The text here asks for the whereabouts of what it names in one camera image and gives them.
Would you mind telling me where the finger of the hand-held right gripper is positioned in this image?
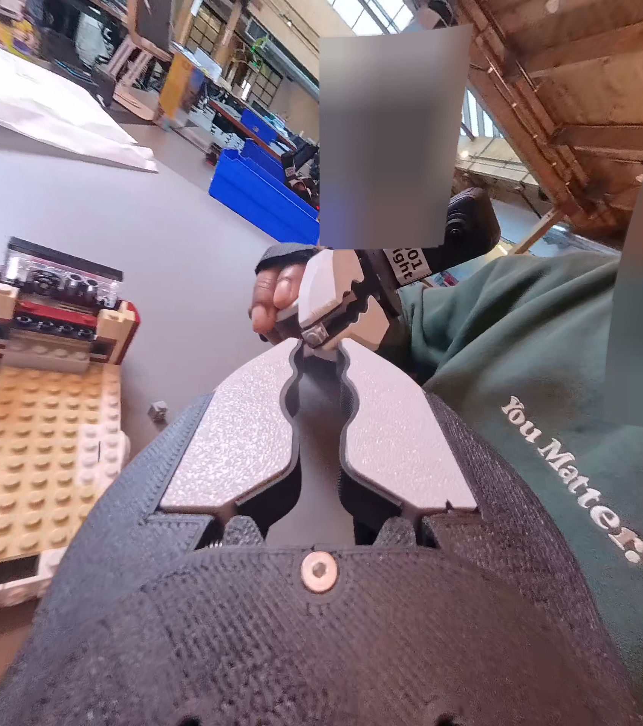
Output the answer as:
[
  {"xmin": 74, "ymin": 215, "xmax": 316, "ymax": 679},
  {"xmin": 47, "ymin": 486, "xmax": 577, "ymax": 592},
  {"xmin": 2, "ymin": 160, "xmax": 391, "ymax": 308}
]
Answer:
[
  {"xmin": 318, "ymin": 296, "xmax": 395, "ymax": 352},
  {"xmin": 297, "ymin": 248, "xmax": 366, "ymax": 335}
]

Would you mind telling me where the person's right hand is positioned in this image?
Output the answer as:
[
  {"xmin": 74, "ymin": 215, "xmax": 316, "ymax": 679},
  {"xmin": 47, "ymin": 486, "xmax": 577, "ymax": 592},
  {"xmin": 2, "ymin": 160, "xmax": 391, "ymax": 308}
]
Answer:
[{"xmin": 249, "ymin": 261, "xmax": 305, "ymax": 344}]

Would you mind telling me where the white paper bag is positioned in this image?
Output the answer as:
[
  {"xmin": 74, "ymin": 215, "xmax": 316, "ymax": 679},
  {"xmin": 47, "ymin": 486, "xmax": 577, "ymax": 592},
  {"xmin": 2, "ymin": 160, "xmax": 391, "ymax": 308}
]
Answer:
[{"xmin": 0, "ymin": 28, "xmax": 159, "ymax": 172}]

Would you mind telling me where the toy brick truck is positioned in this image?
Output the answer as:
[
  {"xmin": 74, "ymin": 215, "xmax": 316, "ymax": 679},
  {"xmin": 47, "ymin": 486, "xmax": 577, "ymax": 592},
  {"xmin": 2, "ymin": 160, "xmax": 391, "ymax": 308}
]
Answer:
[{"xmin": 0, "ymin": 237, "xmax": 142, "ymax": 616}]

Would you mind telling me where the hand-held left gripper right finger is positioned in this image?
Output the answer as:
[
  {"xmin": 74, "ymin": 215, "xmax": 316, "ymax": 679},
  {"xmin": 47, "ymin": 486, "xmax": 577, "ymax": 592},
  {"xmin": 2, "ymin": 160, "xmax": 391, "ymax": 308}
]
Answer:
[{"xmin": 337, "ymin": 339, "xmax": 480, "ymax": 514}]

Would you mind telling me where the person's right forearm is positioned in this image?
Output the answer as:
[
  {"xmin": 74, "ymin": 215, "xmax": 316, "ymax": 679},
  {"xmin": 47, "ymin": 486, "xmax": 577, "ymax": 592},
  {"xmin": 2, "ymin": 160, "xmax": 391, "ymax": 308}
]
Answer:
[{"xmin": 398, "ymin": 250, "xmax": 623, "ymax": 392}]

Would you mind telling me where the light grey long brick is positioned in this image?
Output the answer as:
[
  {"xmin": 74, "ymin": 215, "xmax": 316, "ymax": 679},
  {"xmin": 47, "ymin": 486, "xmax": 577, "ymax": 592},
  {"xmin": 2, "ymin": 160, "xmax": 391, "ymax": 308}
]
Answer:
[{"xmin": 4, "ymin": 335, "xmax": 93, "ymax": 373}]

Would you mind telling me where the blue bin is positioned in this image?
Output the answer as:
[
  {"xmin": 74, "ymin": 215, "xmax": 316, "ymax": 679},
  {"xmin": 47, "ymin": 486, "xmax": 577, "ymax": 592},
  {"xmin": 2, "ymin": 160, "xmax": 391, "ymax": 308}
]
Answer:
[
  {"xmin": 240, "ymin": 108, "xmax": 291, "ymax": 149},
  {"xmin": 209, "ymin": 149, "xmax": 320, "ymax": 245}
]

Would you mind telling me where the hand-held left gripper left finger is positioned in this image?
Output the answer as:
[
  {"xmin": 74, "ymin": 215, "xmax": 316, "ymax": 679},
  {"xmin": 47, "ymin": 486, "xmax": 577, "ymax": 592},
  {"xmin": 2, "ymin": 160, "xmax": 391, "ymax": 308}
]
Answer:
[{"xmin": 160, "ymin": 339, "xmax": 305, "ymax": 518}]

